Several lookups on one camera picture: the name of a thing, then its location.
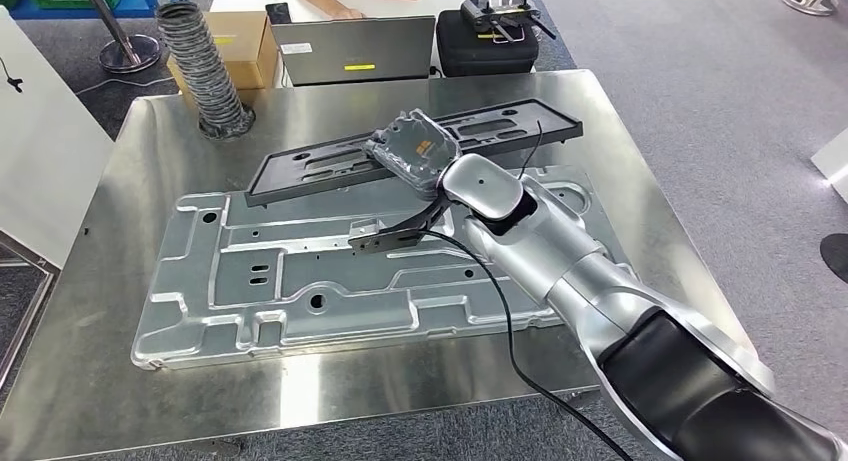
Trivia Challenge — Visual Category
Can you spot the black plastic plate frame part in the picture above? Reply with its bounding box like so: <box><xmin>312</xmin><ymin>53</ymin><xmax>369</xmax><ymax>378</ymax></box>
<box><xmin>245</xmin><ymin>98</ymin><xmax>584</xmax><ymax>209</ymax></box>

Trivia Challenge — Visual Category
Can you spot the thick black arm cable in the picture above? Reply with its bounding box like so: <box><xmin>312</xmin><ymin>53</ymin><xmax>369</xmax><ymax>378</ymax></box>
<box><xmin>423</xmin><ymin>229</ymin><xmax>637</xmax><ymax>461</ymax></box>

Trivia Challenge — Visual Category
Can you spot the stainless steel workbench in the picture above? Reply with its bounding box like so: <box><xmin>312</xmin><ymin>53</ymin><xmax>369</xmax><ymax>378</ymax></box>
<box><xmin>0</xmin><ymin>68</ymin><xmax>776</xmax><ymax>461</ymax></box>

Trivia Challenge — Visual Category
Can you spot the person's hand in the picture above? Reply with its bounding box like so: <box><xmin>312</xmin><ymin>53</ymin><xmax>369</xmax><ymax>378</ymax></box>
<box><xmin>316</xmin><ymin>0</ymin><xmax>364</xmax><ymax>21</ymax></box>

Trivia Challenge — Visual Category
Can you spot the black carrying case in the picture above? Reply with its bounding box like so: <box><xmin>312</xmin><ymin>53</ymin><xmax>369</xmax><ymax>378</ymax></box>
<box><xmin>435</xmin><ymin>8</ymin><xmax>540</xmax><ymax>78</ymax></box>

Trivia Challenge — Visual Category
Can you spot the black handheld controller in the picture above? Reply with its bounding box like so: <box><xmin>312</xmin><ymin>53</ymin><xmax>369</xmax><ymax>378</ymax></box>
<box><xmin>460</xmin><ymin>0</ymin><xmax>558</xmax><ymax>45</ymax></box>

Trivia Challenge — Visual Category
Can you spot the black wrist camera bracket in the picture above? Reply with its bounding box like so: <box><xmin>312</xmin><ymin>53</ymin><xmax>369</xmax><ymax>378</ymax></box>
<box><xmin>347</xmin><ymin>196</ymin><xmax>455</xmax><ymax>255</ymax></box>

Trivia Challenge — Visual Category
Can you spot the white board panel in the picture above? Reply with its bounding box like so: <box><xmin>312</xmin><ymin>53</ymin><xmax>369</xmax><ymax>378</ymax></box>
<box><xmin>810</xmin><ymin>127</ymin><xmax>848</xmax><ymax>204</ymax></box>
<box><xmin>0</xmin><ymin>6</ymin><xmax>115</xmax><ymax>268</ymax></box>

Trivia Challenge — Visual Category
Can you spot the steel frame side table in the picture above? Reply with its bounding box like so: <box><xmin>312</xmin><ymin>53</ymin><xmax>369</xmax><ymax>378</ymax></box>
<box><xmin>0</xmin><ymin>229</ymin><xmax>61</xmax><ymax>390</ymax></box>

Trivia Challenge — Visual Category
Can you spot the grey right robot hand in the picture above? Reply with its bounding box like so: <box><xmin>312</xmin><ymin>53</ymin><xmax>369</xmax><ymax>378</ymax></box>
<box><xmin>362</xmin><ymin>108</ymin><xmax>463</xmax><ymax>196</ymax></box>

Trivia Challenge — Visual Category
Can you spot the grey flexible duct hose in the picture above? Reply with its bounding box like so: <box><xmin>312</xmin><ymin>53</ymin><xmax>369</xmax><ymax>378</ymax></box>
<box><xmin>155</xmin><ymin>0</ymin><xmax>256</xmax><ymax>141</ymax></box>

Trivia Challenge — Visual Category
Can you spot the brown cardboard box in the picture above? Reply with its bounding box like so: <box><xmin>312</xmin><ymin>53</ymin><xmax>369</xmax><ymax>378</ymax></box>
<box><xmin>165</xmin><ymin>10</ymin><xmax>281</xmax><ymax>108</ymax></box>

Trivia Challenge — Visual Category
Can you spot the thin black wrist wire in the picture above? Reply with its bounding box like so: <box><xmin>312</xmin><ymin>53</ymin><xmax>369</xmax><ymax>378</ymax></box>
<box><xmin>516</xmin><ymin>118</ymin><xmax>546</xmax><ymax>181</ymax></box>

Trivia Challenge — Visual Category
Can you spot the black round stand base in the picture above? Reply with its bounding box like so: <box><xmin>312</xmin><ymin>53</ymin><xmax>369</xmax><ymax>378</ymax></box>
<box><xmin>820</xmin><ymin>232</ymin><xmax>848</xmax><ymax>285</ymax></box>

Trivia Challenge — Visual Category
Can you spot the stamped grey metal panel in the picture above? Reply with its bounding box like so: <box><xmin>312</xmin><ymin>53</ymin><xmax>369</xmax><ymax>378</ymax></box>
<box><xmin>130</xmin><ymin>165</ymin><xmax>631</xmax><ymax>372</ymax></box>

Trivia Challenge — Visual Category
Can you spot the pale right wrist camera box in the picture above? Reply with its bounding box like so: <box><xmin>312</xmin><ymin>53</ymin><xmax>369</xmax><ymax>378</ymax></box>
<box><xmin>349</xmin><ymin>218</ymin><xmax>387</xmax><ymax>242</ymax></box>

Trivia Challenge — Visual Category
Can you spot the grey laptop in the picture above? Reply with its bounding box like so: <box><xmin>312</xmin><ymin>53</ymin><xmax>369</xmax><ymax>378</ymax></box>
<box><xmin>270</xmin><ymin>15</ymin><xmax>439</xmax><ymax>87</ymax></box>

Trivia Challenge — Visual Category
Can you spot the small black cable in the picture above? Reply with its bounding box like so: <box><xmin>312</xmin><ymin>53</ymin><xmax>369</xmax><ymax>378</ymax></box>
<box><xmin>0</xmin><ymin>55</ymin><xmax>24</xmax><ymax>94</ymax></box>

